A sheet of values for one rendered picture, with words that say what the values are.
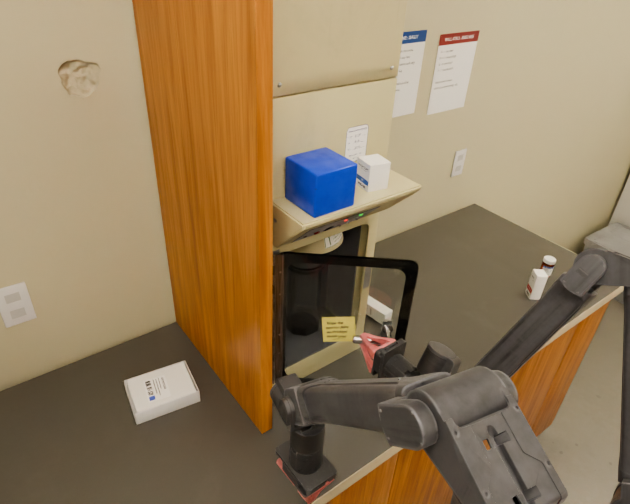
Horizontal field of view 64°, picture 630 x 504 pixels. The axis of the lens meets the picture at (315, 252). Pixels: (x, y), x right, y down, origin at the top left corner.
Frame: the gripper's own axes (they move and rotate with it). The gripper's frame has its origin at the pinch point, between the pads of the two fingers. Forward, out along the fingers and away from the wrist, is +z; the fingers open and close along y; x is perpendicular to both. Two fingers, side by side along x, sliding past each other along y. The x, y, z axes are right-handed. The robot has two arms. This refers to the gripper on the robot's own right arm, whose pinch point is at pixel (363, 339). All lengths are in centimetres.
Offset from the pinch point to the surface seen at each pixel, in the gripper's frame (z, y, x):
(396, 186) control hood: 8.8, 31.0, -12.8
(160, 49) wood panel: 46, 54, 22
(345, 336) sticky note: 5.6, -3.3, 0.3
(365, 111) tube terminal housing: 17.9, 45.1, -9.9
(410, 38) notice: 61, 47, -67
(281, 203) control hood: 15.5, 30.9, 12.4
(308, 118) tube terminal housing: 17.9, 46.0, 4.9
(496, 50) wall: 61, 39, -116
